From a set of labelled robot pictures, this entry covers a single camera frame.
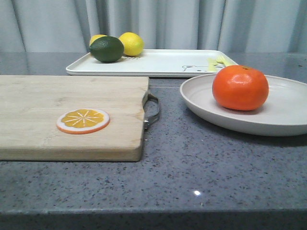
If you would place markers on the orange mandarin fruit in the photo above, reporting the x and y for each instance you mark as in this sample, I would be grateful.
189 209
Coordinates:
240 88

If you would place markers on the beige round plate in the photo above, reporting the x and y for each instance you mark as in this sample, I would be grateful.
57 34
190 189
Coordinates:
283 114

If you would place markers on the white rectangular tray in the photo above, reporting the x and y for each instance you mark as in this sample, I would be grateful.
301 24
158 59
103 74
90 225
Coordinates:
150 63

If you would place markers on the orange slice toy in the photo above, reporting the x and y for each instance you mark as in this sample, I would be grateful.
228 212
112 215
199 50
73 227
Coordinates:
83 121

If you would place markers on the yellow lemon right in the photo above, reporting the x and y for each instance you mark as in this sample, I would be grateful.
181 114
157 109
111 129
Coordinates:
133 44

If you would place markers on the yellow lemon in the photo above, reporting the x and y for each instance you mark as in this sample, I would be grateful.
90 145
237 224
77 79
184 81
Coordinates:
133 44
95 37

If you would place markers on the yellow plastic knife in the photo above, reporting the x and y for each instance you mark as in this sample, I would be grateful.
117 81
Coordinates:
212 63

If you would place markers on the green lime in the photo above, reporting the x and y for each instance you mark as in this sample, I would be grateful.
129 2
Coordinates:
107 49

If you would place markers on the yellow plastic fork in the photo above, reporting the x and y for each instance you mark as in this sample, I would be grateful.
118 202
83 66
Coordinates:
223 60

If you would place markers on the yellow lemon left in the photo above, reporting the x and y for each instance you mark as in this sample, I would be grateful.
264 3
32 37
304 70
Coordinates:
95 37

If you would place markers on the wooden cutting board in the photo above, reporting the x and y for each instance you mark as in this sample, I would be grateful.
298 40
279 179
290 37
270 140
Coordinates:
31 105

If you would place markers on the grey curtain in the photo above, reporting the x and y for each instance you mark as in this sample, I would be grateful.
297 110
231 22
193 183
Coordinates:
226 25

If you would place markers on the metal cutting board handle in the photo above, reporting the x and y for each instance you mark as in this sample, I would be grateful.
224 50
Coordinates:
151 110

